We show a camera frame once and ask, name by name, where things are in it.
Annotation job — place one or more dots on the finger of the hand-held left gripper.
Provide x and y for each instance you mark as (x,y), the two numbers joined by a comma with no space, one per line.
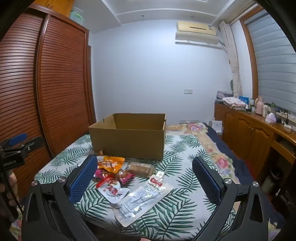
(18,138)
(34,143)

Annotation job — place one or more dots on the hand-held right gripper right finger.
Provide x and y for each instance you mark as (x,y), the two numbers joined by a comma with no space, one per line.
(207,183)

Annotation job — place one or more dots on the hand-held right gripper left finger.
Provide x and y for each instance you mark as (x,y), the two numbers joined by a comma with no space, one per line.
(84,182)

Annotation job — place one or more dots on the pink snack packet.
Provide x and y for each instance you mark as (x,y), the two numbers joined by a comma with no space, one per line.
(100,173)

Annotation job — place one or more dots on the red and white snack pouch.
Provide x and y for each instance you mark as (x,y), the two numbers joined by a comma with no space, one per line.
(113,190)

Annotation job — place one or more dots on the orange snack packet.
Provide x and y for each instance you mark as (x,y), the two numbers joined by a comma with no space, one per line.
(111,163)

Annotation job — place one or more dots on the brown foil snack wrapper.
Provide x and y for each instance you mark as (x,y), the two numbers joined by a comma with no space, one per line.
(100,153)

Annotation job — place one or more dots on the brown bun packet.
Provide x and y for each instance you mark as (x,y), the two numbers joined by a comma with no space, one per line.
(123,176)

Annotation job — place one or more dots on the small white packet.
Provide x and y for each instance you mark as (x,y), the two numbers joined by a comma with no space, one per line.
(160,174)

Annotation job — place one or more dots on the clear brown cake packet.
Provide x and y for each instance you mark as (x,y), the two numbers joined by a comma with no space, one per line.
(141,169)

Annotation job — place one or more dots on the white pouch with red label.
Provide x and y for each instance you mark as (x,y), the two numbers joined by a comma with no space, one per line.
(138,205)

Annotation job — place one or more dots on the brown cardboard box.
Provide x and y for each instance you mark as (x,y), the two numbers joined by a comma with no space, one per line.
(129,141)

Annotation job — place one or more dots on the person's left hand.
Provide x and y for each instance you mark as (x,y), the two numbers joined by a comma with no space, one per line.
(13,185)

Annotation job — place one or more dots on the floral quilt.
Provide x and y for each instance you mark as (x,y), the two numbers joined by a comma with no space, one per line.
(215,157)

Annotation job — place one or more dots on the leaf print blanket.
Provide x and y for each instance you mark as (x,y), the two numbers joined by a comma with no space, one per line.
(175,162)

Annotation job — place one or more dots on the navy blanket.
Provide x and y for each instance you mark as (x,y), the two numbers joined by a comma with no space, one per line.
(245,171)

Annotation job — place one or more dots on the brown slatted wardrobe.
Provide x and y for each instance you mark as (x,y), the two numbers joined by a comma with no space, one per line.
(46,92)

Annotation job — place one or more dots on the white paper bag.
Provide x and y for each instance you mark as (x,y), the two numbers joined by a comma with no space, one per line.
(216,127)

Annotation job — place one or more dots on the wooden cabinet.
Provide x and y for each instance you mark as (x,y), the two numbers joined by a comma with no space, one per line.
(245,134)

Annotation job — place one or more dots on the trash bin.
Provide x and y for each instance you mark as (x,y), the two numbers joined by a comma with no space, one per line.
(271,180)

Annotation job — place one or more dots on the folded floral cloth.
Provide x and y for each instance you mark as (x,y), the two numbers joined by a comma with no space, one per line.
(233,103)

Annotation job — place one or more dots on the floral storage bag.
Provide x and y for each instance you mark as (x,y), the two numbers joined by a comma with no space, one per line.
(223,95)

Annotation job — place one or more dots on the purple tissue box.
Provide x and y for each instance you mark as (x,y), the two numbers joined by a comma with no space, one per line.
(270,118)

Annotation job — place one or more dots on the blue packet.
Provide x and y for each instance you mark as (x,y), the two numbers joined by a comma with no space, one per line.
(243,99)

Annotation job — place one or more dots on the pink thermos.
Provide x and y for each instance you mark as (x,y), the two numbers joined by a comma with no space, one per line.
(259,105)

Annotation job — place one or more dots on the white power strip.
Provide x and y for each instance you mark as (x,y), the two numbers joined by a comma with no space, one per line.
(288,128)

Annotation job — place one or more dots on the green bottle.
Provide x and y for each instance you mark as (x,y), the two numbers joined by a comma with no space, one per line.
(273,107)

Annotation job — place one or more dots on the small white fan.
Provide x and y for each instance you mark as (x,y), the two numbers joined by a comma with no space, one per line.
(231,85)

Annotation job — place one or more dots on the beige curtain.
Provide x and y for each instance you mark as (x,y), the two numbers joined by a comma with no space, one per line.
(233,62)

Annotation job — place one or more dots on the clear storage box green clips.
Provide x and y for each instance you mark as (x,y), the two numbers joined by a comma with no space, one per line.
(77,15)

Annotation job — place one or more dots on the grey window blind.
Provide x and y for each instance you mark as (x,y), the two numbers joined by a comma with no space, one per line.
(272,62)

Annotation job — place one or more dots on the wall socket strip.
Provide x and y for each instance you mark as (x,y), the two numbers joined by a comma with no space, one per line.
(188,121)

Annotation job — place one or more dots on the white wall switch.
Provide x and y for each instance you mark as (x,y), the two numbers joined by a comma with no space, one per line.
(188,91)

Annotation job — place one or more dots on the wooden window frame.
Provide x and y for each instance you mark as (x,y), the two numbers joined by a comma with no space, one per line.
(251,60)

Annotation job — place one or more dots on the wall air conditioner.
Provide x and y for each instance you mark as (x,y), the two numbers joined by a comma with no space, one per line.
(198,33)

